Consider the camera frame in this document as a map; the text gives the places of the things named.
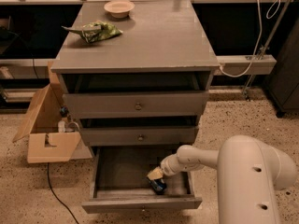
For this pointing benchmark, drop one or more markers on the dark cabinet at right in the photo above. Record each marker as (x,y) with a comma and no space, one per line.
(282,86)

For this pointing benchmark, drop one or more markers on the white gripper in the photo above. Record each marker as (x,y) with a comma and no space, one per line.
(168,166)

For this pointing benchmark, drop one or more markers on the brown cardboard box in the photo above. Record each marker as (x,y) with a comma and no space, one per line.
(52,135)

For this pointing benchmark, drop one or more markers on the beige paper bowl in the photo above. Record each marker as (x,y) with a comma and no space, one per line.
(119,9)

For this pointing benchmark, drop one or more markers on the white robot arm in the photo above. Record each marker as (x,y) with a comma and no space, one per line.
(249,172)

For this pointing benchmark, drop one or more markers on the grey open bottom drawer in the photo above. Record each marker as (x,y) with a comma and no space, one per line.
(120,181)

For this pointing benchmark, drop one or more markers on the grey top drawer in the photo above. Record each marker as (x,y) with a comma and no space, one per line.
(135,95)

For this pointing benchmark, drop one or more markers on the grey wooden drawer cabinet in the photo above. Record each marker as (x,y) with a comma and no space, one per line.
(157,37)

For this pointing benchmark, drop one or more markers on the grey middle drawer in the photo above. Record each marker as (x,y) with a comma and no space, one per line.
(139,131)

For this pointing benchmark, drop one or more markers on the metal pole stand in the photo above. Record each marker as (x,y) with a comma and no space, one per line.
(264,48)

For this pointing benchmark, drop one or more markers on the green chip bag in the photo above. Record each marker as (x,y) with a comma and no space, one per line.
(95,31)

